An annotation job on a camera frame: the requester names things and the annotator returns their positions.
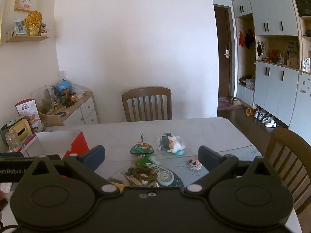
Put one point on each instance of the small photo card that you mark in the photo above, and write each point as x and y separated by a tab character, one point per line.
20	26

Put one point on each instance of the puzzle cube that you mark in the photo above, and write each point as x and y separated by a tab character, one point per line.
56	105

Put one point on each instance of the clear bag of greens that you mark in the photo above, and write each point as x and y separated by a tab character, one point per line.
46	99

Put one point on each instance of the white cardboard box red edge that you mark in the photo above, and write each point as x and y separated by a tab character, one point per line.
53	142

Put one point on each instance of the light wooden stand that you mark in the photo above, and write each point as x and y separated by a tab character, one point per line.
52	120

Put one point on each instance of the blue globe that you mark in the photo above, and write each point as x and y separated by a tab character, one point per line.
62	86

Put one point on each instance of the dark glass jar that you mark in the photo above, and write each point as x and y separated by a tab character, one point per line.
63	98

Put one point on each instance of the blue correction tape dispenser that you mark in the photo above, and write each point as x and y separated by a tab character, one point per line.
165	176

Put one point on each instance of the black round pad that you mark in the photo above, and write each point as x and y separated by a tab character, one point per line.
62	114

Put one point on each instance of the beige slippers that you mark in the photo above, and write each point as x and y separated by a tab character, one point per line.
235	101

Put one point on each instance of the brown wooden slat chair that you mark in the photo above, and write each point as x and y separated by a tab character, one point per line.
289	138
145	93

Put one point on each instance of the clear plastic bag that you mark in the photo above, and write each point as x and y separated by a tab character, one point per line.
79	89

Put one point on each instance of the patterned door mat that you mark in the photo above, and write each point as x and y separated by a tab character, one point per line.
224	104

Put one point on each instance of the small cartoon face toy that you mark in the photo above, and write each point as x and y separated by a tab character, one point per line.
194	163

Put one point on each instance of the black hanging bag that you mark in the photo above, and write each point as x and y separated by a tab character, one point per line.
249	38

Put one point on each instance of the bags in cabinet niche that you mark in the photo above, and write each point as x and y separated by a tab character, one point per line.
247	81

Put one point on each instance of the white plastic bag bundle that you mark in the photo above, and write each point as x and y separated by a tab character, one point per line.
170	143

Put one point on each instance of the green toy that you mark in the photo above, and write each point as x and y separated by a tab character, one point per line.
143	160

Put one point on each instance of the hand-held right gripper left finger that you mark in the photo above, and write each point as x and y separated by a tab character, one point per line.
94	155

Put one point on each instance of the grey sneakers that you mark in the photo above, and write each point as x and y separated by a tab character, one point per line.
260	114

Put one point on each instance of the golden flower ornament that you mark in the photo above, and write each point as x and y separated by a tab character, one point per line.
32	23

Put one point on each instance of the silver door lock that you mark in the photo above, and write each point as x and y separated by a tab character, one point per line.
227	52

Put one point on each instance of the orange shoe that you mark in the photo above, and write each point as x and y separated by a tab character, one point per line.
250	111

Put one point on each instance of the green fish pouch charm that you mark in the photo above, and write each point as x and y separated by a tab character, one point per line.
142	149

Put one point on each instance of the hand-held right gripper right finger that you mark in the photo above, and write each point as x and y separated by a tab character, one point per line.
209	159

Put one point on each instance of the cream green tissue box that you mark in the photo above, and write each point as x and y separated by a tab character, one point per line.
20	128

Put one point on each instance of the white shoes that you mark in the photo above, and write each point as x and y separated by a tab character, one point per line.
270	122

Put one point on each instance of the red white snack bag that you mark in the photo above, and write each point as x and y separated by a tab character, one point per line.
30	114

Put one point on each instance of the wooden wall shelf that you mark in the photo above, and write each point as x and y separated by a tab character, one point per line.
26	38

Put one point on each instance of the tall grey wall cabinet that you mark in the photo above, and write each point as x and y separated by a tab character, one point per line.
274	12

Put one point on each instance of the black remote control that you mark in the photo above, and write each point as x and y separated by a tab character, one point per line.
69	104

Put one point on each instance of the white sideboard wooden top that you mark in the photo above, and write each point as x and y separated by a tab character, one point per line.
85	111

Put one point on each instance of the orange hanging jacket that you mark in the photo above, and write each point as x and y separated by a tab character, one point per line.
241	38

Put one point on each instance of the brown entrance door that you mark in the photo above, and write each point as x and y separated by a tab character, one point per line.
222	72

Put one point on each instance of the clear glass jar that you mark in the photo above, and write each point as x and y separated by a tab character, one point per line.
12	140

